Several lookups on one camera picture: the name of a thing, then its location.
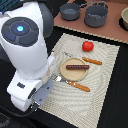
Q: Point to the orange handled toy fork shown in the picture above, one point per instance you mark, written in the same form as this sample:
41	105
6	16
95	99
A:
79	86

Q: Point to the orange handled toy knife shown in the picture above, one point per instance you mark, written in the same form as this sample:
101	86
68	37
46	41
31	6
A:
84	58

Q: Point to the brown grilled toy sausage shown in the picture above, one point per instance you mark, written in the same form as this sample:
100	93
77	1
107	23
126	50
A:
77	67

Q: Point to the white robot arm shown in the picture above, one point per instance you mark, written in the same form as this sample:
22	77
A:
23	30

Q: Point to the large grey pot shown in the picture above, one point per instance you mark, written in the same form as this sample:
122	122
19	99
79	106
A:
95	15

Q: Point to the round wooden plate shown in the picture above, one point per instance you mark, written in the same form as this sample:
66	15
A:
73	69

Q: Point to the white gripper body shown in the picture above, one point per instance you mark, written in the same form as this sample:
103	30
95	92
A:
28	78

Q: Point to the red toy tomato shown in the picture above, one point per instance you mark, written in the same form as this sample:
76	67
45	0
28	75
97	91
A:
87	46

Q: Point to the beige woven placemat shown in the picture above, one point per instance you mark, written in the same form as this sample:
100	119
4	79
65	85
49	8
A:
77	107

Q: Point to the small grey pot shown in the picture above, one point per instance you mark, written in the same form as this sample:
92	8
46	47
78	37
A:
70	11

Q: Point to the beige bowl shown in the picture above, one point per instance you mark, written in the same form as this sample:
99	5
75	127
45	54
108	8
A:
124	15

